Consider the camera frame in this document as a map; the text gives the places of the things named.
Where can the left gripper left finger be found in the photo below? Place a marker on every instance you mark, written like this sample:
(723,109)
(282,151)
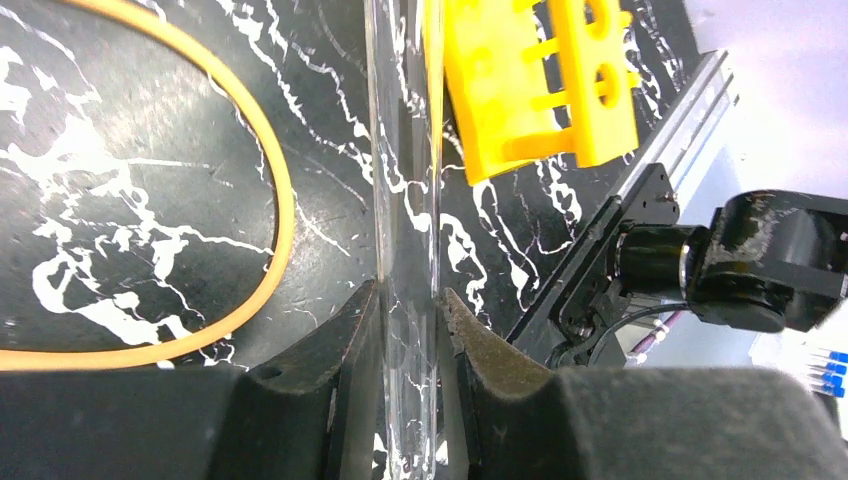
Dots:
(307,413)

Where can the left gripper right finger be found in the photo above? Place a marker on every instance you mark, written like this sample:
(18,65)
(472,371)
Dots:
(508,417)

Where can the clear glass test tube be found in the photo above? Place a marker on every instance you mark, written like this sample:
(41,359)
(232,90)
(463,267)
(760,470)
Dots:
(405,81)

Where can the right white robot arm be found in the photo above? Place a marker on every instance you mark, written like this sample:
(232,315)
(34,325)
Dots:
(770,260)

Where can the tan rubber tube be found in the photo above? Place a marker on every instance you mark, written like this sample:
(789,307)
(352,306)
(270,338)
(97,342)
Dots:
(146,208)

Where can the yellow test tube rack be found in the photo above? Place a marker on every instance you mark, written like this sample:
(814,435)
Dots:
(518,99)

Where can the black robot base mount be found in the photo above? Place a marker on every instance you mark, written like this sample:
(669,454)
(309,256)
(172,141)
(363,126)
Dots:
(584,298)

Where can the aluminium frame rail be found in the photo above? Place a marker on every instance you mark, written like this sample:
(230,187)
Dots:
(689,137)

